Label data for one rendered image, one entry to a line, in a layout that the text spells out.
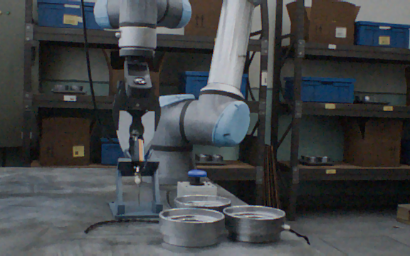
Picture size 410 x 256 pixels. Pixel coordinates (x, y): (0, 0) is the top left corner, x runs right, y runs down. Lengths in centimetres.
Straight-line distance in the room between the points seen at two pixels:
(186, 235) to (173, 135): 61
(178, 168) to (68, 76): 355
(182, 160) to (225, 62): 28
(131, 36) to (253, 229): 46
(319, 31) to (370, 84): 104
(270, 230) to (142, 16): 49
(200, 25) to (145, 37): 345
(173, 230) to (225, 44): 69
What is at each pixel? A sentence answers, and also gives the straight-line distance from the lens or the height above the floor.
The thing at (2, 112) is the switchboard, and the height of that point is 84.
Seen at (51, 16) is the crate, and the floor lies 159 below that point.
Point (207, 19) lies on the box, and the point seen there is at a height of 164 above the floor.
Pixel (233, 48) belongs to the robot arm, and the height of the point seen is 115.
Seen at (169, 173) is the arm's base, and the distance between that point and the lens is 144.
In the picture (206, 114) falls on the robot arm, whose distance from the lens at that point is 138.
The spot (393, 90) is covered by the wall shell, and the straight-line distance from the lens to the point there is 580.
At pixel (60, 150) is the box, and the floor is 57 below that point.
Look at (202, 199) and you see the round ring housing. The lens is 108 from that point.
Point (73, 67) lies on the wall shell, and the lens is 493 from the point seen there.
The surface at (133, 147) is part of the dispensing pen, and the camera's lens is 111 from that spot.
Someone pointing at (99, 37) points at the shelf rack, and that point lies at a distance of 435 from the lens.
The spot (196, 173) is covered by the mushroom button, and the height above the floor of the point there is 87.
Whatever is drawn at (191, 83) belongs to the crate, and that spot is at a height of 112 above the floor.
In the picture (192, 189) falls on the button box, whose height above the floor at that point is 84.
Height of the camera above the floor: 103
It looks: 3 degrees down
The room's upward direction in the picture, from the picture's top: 2 degrees clockwise
